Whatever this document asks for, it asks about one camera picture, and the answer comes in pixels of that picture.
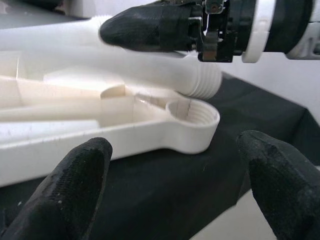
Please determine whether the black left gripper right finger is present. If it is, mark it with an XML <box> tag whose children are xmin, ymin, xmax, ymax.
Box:
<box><xmin>235</xmin><ymin>130</ymin><xmax>320</xmax><ymax>240</ymax></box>

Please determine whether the white plastic children table top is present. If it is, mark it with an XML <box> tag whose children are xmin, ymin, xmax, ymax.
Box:
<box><xmin>0</xmin><ymin>49</ymin><xmax>221</xmax><ymax>187</ymax></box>

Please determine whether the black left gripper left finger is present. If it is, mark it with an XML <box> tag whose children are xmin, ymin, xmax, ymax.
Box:
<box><xmin>0</xmin><ymin>136</ymin><xmax>113</xmax><ymax>240</ymax></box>

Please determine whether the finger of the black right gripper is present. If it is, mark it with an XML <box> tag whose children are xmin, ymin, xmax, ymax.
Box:
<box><xmin>99</xmin><ymin>0</ymin><xmax>203</xmax><ymax>53</ymax></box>

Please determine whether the black tablecloth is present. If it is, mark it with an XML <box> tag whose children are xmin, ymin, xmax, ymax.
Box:
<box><xmin>0</xmin><ymin>72</ymin><xmax>320</xmax><ymax>240</ymax></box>

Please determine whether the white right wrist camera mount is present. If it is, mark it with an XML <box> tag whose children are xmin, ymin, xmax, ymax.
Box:
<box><xmin>241</xmin><ymin>0</ymin><xmax>278</xmax><ymax>64</ymax></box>

